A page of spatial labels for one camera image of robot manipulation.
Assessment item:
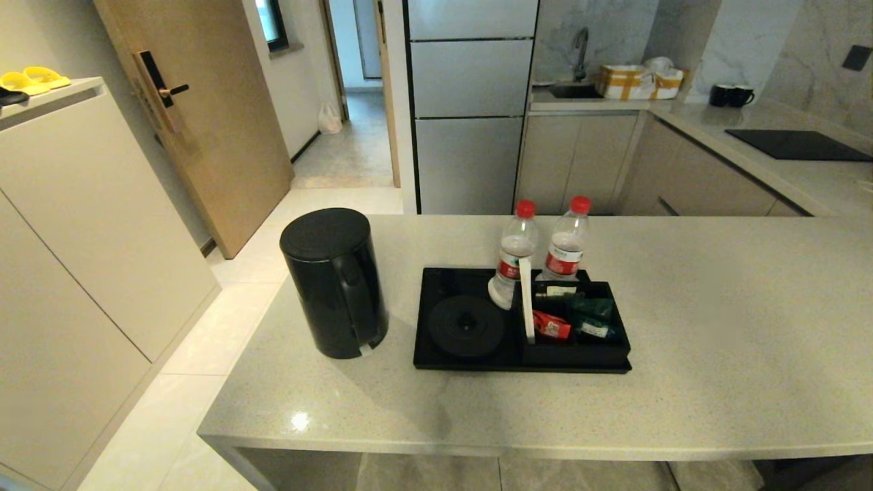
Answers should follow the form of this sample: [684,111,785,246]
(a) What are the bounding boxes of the black electric kettle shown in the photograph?
[279,207,390,361]

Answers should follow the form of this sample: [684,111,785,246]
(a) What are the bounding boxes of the red-capped water bottle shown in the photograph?
[542,195,593,282]
[487,198,540,312]

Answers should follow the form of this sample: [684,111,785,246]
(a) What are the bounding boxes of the round black kettle base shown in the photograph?
[428,294,507,359]

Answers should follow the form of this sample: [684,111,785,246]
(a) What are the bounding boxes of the red snack packet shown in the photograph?
[532,309,572,340]

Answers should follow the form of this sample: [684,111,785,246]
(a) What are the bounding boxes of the green tea packet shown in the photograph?
[573,318,623,343]
[566,295,618,322]

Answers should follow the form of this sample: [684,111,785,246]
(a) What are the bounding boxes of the long white sachet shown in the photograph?
[518,257,536,343]

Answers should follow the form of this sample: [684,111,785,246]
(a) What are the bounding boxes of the black serving tray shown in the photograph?
[413,267,633,374]

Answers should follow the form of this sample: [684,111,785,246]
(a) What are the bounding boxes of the grey refrigerator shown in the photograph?
[402,0,540,215]

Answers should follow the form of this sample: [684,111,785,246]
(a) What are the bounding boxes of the beige kitchen base cabinets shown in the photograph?
[515,98,873,218]

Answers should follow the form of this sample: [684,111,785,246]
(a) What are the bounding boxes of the white plastic bag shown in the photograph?
[317,102,344,135]

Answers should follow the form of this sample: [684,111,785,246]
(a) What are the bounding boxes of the black compartment organizer box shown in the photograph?
[520,280,632,367]

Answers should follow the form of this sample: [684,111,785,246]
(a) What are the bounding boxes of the dark kitchen sink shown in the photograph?
[549,82,605,100]

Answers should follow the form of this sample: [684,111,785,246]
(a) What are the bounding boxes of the metal kitchen faucet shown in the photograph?
[572,27,592,83]

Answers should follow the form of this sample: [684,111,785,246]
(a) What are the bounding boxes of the wooden door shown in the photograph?
[93,0,295,260]

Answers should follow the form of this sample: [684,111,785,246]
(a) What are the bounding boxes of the cardboard box with yellow tape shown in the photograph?
[595,56,685,102]

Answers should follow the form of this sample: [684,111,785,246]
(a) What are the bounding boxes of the dark window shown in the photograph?
[255,0,288,52]

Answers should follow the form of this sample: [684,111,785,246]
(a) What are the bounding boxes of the white tall cabinet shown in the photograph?
[0,76,223,491]

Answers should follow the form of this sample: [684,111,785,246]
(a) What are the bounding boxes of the black induction cooktop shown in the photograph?
[724,129,873,163]

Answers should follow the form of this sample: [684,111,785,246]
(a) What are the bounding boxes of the yellow slipper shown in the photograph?
[22,65,72,89]
[0,71,51,97]

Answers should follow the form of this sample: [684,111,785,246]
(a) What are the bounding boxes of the black door lock handle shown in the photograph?
[132,49,190,136]

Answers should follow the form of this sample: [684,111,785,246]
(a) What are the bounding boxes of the black wall switch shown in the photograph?
[842,44,873,72]

